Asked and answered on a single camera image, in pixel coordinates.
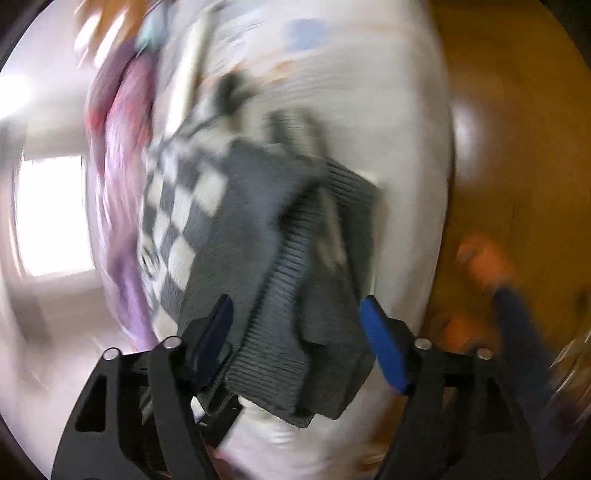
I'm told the bed with floral sheet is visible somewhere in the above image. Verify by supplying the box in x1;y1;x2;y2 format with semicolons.
150;0;459;480

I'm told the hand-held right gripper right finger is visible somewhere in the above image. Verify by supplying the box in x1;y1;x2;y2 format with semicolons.
360;295;543;480

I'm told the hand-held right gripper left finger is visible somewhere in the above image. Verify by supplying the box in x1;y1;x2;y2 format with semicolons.
51;294;243;480

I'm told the purple floral quilt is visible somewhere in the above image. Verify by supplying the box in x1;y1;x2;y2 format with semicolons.
85;46;158;352

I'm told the grey white checkered cardigan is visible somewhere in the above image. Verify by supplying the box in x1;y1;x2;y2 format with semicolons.
136;108;384;428

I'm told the orange slipper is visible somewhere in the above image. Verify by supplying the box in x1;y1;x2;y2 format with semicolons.
456;233;515;292

